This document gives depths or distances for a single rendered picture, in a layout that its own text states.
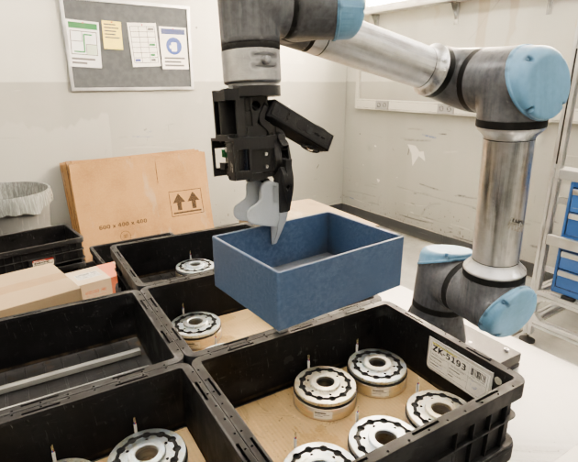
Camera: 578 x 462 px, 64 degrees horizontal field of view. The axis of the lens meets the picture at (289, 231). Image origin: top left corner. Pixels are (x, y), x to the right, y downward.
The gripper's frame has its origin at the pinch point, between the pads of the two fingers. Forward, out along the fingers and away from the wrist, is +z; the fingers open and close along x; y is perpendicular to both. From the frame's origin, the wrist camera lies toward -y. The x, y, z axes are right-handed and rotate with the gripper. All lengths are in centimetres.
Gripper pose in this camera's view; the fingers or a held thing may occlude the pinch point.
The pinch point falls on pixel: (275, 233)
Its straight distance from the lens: 66.3
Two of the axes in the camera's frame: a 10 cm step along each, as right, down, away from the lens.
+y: -8.4, 1.7, -5.2
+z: 0.5, 9.7, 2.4
